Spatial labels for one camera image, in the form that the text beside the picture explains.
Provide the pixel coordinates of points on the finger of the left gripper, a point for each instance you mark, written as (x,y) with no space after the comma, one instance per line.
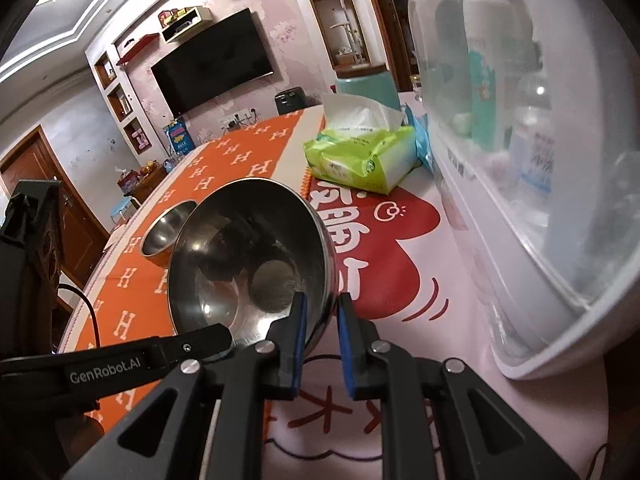
(190,351)

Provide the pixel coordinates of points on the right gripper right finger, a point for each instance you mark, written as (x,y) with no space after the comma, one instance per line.
(364,377)

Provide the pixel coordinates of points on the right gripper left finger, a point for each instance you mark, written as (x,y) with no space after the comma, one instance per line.
(285,366)

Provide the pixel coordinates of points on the pink steel bowl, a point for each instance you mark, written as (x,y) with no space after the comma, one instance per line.
(241,257)

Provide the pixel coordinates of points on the orange H-pattern blanket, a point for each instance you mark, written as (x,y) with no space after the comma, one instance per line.
(126,299)

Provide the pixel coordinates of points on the small gold steel bowl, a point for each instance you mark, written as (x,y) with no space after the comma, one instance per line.
(159,240)

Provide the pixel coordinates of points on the white pink printed mat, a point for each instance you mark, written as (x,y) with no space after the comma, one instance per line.
(399,259)

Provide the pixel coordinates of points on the light blue small stool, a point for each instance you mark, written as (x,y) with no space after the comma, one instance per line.
(124,210)

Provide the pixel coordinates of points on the wooden tv cabinet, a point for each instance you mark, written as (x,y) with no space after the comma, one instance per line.
(143,189)

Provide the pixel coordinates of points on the green tissue pack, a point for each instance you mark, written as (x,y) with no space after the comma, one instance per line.
(364,144)

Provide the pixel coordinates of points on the blue poster box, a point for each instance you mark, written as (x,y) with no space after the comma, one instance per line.
(179,137)

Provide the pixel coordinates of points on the blue wet wipes pack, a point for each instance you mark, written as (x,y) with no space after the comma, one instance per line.
(419,123)

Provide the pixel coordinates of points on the black small appliance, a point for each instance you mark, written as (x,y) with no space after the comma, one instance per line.
(290,100)

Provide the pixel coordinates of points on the teal container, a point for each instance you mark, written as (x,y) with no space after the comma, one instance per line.
(371,81)

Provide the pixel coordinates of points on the black television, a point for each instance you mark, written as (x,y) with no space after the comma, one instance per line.
(216,60)

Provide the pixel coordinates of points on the white clear-lid storage box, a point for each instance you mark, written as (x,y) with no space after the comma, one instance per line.
(533,117)

